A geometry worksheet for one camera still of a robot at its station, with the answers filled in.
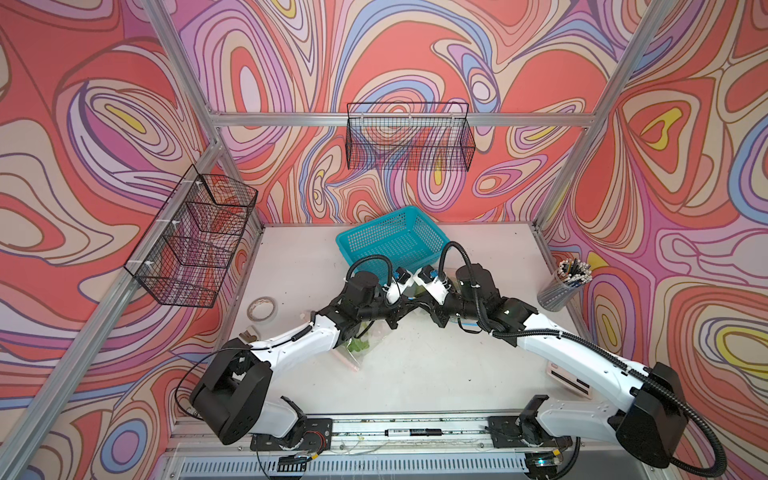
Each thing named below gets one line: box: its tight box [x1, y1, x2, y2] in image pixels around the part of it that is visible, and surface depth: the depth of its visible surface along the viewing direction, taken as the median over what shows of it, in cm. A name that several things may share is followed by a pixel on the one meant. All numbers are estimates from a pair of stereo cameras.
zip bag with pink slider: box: [330, 319, 392, 373], surface depth 82 cm
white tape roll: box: [246, 296, 276, 322], surface depth 98 cm
